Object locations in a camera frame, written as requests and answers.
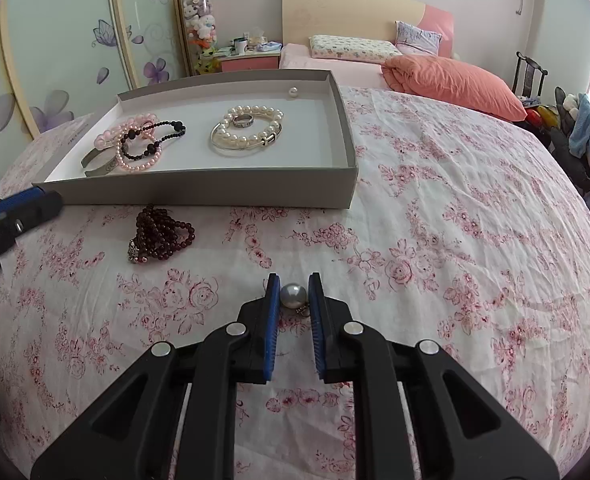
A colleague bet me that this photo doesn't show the white mug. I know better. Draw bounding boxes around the white mug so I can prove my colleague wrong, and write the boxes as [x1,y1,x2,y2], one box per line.
[233,38,248,55]

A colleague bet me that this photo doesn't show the pink pearl bracelet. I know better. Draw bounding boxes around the pink pearl bracelet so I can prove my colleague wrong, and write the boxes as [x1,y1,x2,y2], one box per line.
[114,123,164,175]

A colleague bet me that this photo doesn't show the beige pink headboard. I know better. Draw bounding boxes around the beige pink headboard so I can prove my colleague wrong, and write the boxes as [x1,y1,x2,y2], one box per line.
[282,0,454,58]

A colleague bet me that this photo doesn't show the silver cuff bracelet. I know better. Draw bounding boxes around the silver cuff bracelet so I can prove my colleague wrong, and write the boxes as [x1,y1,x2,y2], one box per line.
[79,146,122,178]

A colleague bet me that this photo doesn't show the floral white pillow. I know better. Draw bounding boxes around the floral white pillow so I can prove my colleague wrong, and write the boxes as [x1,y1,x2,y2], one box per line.
[309,35,401,64]

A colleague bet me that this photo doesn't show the dark red bead bracelet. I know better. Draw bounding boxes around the dark red bead bracelet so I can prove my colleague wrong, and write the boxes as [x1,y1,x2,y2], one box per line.
[127,204,197,265]

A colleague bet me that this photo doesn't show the floral sliding wardrobe door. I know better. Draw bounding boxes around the floral sliding wardrobe door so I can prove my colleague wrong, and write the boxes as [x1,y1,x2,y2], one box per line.
[0,0,187,180]

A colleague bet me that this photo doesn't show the thin silver bangle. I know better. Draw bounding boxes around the thin silver bangle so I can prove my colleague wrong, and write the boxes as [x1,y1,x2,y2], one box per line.
[209,118,283,151]

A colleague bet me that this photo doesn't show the black bead bracelet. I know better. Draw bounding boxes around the black bead bracelet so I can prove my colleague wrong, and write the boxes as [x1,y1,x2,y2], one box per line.
[118,119,188,162]

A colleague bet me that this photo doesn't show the pink bedside table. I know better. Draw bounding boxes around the pink bedside table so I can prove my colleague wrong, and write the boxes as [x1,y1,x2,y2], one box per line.
[214,44,282,73]

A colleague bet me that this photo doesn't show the large pearl earring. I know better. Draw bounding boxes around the large pearl earring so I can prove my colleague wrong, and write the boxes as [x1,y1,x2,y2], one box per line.
[279,283,309,318]

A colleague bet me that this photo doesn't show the pink crystal bead bracelet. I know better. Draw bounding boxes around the pink crystal bead bracelet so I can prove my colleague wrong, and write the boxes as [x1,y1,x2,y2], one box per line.
[93,112,159,151]

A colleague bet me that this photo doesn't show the black wooden chair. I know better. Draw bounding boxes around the black wooden chair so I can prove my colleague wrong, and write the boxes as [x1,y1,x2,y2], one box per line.
[512,51,549,99]

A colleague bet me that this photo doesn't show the white pearl necklace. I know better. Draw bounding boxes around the white pearl necklace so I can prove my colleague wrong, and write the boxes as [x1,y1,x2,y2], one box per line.
[211,104,285,152]

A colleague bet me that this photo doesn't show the orange folded duvet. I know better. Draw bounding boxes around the orange folded duvet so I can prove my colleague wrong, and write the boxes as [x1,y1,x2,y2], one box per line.
[382,55,527,122]

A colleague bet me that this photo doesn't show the grey cardboard tray box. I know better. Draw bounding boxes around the grey cardboard tray box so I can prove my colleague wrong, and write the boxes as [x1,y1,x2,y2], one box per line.
[32,70,358,209]

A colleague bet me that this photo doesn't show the floral pink bedsheet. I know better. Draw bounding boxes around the floral pink bedsheet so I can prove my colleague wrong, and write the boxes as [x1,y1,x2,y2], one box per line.
[0,87,590,472]

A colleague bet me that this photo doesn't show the clear tube of plush toys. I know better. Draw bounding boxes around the clear tube of plush toys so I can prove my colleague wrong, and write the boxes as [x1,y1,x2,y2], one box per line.
[181,0,217,76]

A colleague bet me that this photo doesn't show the lilac patterned pillow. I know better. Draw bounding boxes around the lilac patterned pillow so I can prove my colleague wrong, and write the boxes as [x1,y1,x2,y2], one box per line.
[395,21,443,55]

